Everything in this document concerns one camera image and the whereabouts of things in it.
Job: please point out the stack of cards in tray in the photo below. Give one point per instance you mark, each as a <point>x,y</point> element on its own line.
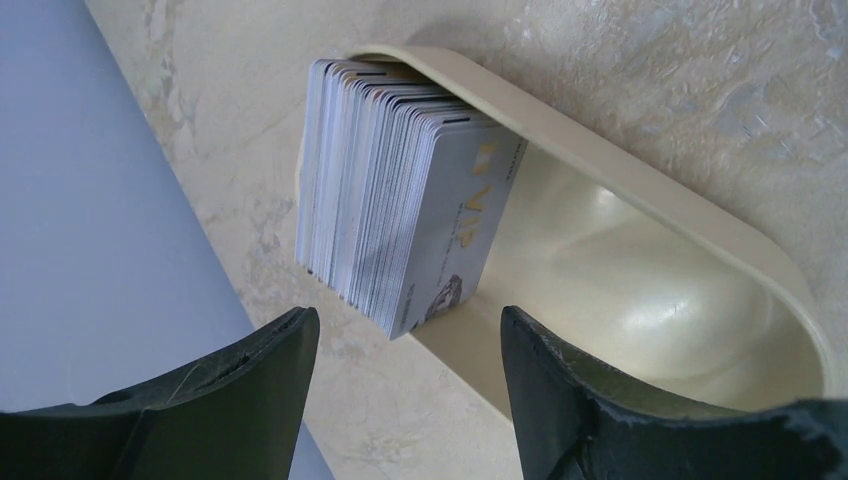
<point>402,186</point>

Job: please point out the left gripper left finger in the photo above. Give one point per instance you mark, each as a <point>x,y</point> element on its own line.
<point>232,414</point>

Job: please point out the beige oval tray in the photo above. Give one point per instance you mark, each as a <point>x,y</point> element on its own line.
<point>628,265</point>

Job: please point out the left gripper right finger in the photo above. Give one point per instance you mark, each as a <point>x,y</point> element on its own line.
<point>577,417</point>

